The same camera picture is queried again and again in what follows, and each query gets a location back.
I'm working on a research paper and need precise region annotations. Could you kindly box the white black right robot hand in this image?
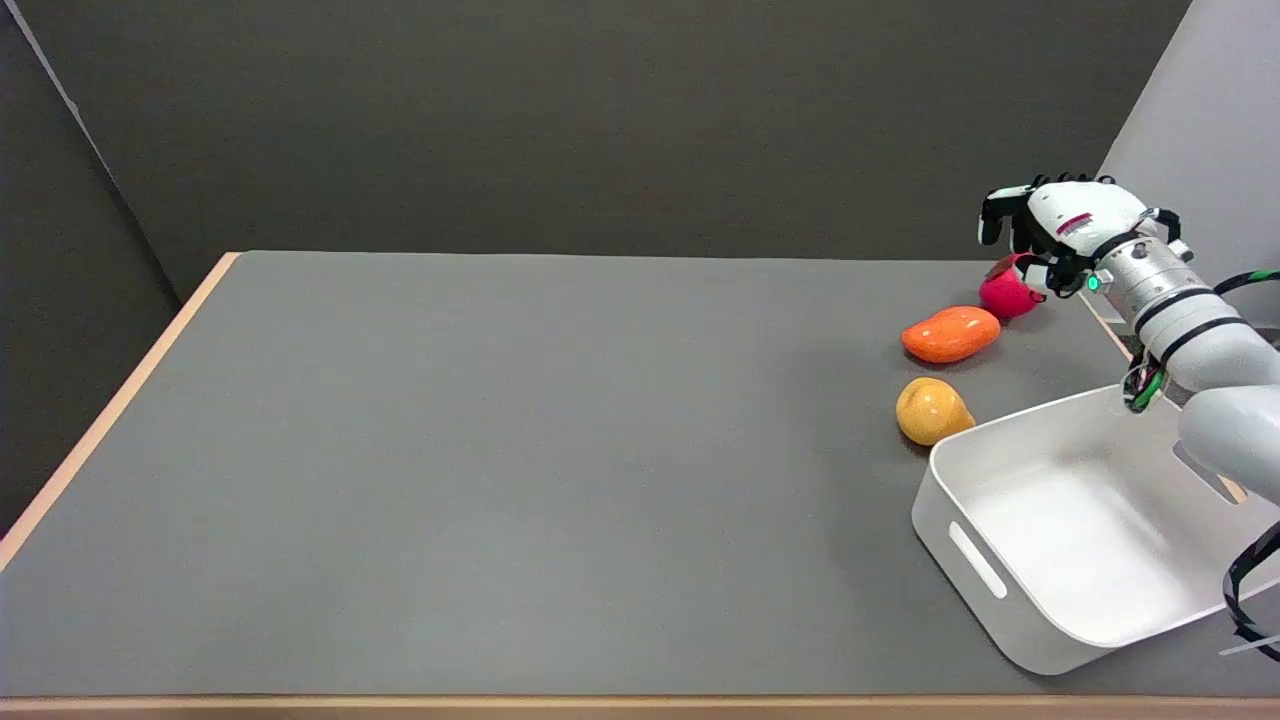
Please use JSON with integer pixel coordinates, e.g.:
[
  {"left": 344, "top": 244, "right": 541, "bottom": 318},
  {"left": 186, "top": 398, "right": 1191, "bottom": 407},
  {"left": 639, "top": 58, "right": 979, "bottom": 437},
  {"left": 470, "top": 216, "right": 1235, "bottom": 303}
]
[{"left": 978, "top": 174, "right": 1183, "bottom": 298}]

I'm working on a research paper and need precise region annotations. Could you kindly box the red tomato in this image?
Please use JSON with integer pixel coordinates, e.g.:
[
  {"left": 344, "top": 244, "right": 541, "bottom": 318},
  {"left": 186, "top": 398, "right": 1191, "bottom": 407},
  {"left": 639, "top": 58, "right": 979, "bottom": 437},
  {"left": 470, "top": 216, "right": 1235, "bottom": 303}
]
[{"left": 979, "top": 254, "right": 1047, "bottom": 320}]

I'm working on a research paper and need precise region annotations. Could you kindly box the orange mango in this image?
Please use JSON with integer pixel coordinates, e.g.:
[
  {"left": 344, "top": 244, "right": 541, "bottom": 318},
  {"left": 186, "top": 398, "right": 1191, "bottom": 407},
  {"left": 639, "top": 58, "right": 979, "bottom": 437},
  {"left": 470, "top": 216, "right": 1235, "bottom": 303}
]
[{"left": 901, "top": 306, "right": 1002, "bottom": 365}]

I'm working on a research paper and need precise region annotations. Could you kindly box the yellow orange round fruit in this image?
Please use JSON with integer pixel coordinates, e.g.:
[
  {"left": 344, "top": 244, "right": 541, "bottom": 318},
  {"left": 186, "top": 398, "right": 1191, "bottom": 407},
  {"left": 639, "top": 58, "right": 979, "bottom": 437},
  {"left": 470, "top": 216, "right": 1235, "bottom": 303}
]
[{"left": 895, "top": 377, "right": 976, "bottom": 447}]

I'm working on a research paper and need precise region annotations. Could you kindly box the white plastic bin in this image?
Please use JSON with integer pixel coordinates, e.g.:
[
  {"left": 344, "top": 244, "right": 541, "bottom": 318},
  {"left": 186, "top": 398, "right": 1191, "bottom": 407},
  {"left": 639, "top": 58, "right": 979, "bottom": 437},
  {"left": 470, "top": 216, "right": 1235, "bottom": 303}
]
[{"left": 911, "top": 383, "right": 1280, "bottom": 677}]

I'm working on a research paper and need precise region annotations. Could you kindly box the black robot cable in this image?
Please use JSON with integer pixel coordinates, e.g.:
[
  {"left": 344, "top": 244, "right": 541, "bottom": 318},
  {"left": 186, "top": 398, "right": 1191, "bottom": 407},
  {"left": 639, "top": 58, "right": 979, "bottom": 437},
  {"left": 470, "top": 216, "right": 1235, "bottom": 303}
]
[{"left": 1222, "top": 268, "right": 1280, "bottom": 663}]

